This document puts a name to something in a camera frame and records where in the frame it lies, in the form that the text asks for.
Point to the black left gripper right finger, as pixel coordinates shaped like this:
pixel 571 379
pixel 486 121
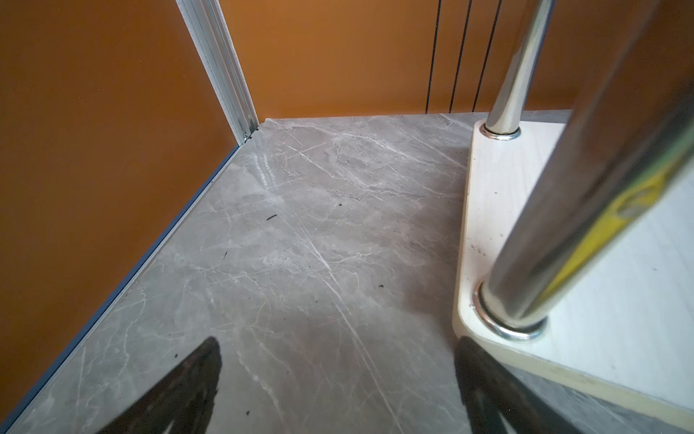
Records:
pixel 495 399

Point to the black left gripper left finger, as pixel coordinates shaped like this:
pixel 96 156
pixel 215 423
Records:
pixel 182 402

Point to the aluminium left corner post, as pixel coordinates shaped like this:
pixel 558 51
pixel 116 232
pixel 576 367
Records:
pixel 211 36

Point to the white two-tier shelf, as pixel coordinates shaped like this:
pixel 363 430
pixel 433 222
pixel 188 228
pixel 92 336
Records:
pixel 576 249

